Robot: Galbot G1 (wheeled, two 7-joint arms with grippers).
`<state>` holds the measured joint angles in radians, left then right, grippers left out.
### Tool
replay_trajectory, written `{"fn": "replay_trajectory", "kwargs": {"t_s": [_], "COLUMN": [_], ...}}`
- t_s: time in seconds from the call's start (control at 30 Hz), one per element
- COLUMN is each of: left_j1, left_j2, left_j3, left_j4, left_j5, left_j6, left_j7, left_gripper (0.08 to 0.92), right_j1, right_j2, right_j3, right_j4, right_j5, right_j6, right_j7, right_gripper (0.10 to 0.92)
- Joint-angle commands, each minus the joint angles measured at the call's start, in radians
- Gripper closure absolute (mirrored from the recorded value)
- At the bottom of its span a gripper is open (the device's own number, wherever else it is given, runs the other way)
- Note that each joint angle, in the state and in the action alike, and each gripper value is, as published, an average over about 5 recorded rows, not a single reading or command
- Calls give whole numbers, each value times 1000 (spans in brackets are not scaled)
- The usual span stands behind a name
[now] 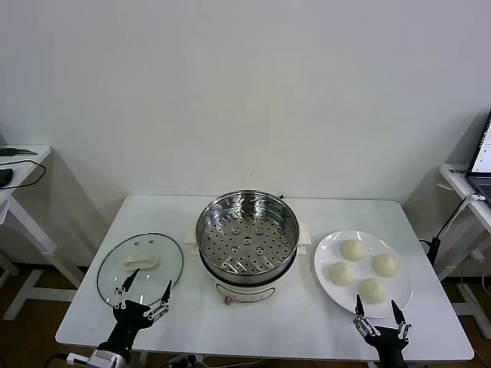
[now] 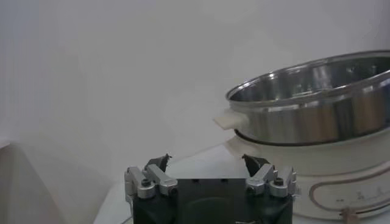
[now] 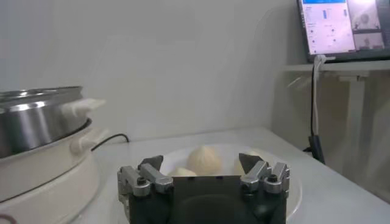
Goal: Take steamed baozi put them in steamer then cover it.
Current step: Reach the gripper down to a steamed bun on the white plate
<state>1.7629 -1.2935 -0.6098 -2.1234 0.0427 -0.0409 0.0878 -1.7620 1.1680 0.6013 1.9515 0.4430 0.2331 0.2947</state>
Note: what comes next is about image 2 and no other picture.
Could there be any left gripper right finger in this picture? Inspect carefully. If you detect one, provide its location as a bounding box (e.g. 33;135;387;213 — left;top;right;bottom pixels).
242;153;301;198

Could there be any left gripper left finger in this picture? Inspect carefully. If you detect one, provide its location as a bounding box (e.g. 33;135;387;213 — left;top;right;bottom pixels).
124;153;179;203

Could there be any steel perforated steamer basket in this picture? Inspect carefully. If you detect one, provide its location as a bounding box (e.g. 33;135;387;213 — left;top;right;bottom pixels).
213;50;390;147

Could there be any white electric cooker base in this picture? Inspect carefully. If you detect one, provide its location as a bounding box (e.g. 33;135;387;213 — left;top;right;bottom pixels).
224;127;390;222

